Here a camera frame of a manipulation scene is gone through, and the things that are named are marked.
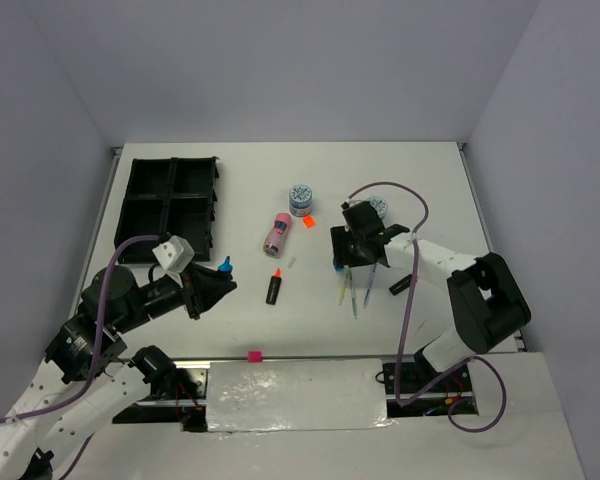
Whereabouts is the black four-compartment organizer tray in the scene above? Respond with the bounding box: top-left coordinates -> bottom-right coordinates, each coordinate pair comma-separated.
114,156 -> 220,262

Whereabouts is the pink highlighter cap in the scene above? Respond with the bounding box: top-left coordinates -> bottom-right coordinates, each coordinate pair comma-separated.
247,350 -> 262,363

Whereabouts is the orange highlighter cap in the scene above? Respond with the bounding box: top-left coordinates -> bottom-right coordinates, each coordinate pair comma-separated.
303,216 -> 316,229

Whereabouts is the blue-lidded jar right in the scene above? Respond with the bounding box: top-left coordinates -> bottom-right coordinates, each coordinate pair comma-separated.
366,196 -> 389,220

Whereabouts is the blue-lidded jar left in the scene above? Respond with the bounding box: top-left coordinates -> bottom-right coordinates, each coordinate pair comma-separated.
288,184 -> 313,218

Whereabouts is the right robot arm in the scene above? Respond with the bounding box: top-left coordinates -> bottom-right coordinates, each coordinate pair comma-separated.
330,224 -> 531,404

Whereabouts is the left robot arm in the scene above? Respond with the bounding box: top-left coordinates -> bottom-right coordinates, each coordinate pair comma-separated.
0,264 -> 237,479

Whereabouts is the green pen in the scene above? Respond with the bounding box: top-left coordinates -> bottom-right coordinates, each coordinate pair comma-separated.
347,268 -> 358,319

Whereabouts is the blue pen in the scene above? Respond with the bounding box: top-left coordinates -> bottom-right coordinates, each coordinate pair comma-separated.
363,263 -> 378,309

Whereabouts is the yellow pen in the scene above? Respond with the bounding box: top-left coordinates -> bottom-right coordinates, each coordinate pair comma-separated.
338,266 -> 350,306

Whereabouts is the orange highlighter marker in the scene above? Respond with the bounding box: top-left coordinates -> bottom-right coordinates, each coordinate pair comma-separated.
265,268 -> 282,305

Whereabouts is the pink highlighter marker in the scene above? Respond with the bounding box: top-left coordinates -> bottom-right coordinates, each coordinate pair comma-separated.
389,274 -> 413,296

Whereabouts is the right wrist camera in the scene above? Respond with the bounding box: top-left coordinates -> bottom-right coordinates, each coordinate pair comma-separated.
341,201 -> 385,236

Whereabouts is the blue-lidded jar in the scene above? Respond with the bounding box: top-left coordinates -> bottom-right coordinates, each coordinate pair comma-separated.
366,196 -> 389,220
288,184 -> 313,218

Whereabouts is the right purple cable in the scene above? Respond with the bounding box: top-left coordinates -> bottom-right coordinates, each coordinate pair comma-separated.
347,181 -> 508,433

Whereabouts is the pink-capped clear tube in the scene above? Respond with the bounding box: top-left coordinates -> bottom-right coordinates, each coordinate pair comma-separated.
263,213 -> 292,258

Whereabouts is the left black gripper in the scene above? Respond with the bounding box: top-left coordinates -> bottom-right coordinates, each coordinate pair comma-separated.
116,258 -> 239,332

